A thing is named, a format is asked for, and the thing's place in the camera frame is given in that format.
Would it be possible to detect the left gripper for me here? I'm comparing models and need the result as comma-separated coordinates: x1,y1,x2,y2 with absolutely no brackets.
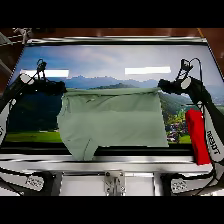
42,80,67,95

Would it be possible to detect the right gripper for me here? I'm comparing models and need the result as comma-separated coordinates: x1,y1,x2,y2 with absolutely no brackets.
157,78,183,95

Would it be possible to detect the pale green T-shirt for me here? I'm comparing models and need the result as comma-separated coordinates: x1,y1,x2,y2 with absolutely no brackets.
56,87,170,162

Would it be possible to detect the red garment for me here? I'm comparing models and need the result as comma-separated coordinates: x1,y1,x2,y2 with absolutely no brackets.
185,109,212,166

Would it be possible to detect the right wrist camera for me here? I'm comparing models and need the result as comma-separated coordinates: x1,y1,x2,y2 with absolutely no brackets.
175,58,194,82

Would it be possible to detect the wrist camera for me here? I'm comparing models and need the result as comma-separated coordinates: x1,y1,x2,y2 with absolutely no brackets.
35,58,48,82
175,58,194,82

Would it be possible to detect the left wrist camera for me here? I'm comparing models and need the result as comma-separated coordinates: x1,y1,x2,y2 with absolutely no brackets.
35,58,48,82

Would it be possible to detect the silver frame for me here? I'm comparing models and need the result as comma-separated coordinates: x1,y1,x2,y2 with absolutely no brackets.
0,35,224,197

